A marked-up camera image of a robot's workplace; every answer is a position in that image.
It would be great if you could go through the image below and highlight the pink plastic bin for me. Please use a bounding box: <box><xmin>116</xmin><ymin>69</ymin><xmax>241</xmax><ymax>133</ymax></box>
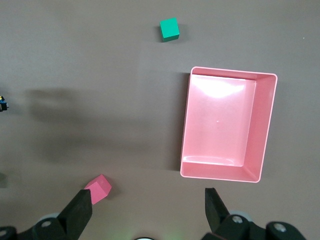
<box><xmin>179</xmin><ymin>66</ymin><xmax>279</xmax><ymax>184</ymax></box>

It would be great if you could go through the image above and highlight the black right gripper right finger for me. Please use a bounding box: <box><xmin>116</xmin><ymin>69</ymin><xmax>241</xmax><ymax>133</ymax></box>
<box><xmin>201</xmin><ymin>187</ymin><xmax>308</xmax><ymax>240</ymax></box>

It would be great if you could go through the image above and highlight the brown table mat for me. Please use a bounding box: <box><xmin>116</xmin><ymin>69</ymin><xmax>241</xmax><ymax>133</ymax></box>
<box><xmin>0</xmin><ymin>0</ymin><xmax>320</xmax><ymax>240</ymax></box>

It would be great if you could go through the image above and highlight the green foam cube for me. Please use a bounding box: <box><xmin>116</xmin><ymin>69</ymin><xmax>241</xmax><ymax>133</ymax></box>
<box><xmin>159</xmin><ymin>17</ymin><xmax>181</xmax><ymax>43</ymax></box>

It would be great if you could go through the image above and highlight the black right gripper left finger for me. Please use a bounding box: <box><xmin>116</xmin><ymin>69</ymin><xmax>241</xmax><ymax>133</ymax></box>
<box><xmin>0</xmin><ymin>189</ymin><xmax>93</xmax><ymax>240</ymax></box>

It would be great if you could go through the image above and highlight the pink foam cube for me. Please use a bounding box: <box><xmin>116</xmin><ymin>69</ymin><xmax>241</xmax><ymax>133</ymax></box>
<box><xmin>83</xmin><ymin>174</ymin><xmax>113</xmax><ymax>205</ymax></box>

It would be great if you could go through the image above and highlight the orange push button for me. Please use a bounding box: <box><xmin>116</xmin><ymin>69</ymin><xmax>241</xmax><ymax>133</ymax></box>
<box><xmin>0</xmin><ymin>95</ymin><xmax>10</xmax><ymax>113</ymax></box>

